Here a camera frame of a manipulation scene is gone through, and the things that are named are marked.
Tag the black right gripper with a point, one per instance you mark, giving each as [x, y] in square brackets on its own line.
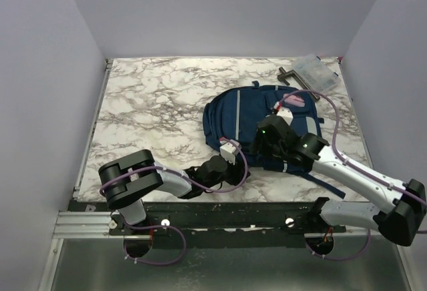
[262, 148]

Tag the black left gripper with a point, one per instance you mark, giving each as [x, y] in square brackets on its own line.
[237, 171]

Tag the navy blue student backpack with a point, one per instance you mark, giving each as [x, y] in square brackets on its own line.
[235, 113]

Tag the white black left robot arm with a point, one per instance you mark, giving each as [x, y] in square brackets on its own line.
[125, 181]

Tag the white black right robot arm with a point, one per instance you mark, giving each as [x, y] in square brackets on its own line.
[393, 208]

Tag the pink ruler in pocket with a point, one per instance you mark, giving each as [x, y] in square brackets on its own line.
[295, 101]

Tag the clear plastic organizer box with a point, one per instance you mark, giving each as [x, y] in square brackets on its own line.
[317, 75]

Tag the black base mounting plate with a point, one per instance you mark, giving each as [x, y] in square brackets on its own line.
[177, 225]

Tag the dark metal T-handle tool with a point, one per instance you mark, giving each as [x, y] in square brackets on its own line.
[287, 76]

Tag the aluminium extrusion rail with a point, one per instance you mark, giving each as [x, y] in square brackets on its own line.
[83, 225]

